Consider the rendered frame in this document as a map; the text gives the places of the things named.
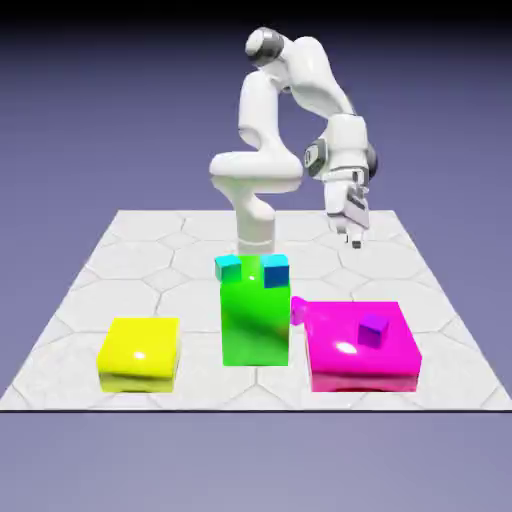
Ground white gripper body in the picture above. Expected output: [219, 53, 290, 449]
[324, 178, 370, 232]

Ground small blue cube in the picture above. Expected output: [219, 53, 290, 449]
[261, 254, 291, 290]

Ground small purple cube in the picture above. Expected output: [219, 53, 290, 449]
[356, 313, 390, 349]

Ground small pink cube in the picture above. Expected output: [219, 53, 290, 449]
[290, 295, 310, 326]

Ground small cyan cube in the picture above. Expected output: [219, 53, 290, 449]
[214, 254, 243, 282]

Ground large magenta box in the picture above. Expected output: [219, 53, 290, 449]
[303, 300, 424, 394]

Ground large green box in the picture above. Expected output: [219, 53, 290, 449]
[219, 253, 292, 368]

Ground large yellow box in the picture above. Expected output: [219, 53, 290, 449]
[96, 316, 182, 394]

